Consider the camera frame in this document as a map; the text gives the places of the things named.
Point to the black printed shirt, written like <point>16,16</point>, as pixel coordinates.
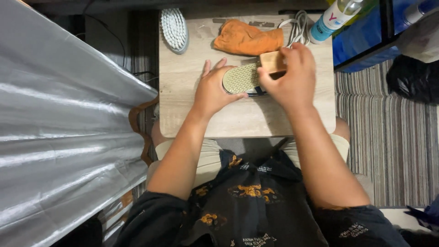
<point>253,205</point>

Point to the white and teal spray bottle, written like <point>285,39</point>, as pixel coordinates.
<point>331,20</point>

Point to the wooden brush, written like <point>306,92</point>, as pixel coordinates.
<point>272,62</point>

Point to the silver plastic cover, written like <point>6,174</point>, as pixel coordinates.
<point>61,130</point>

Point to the striped rug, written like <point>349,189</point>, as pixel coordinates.
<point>387,137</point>

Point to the beige shorts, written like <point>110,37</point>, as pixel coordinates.
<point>212,154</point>

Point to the small wooden folding table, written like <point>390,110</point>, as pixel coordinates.
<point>247,82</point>

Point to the person's right hand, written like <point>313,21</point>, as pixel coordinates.
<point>295,82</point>

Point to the shoe with beige sole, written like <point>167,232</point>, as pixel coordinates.
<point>242,79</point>

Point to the white bristle brush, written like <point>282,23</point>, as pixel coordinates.
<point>175,30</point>

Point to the white shoelaces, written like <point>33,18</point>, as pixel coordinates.
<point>297,28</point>

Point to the blue bag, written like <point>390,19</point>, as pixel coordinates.
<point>363,37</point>

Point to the orange cloth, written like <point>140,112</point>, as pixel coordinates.
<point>247,38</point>

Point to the black plastic bag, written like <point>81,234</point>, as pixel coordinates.
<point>413,80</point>

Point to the person's left hand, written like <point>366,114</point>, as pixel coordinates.
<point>212,92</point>

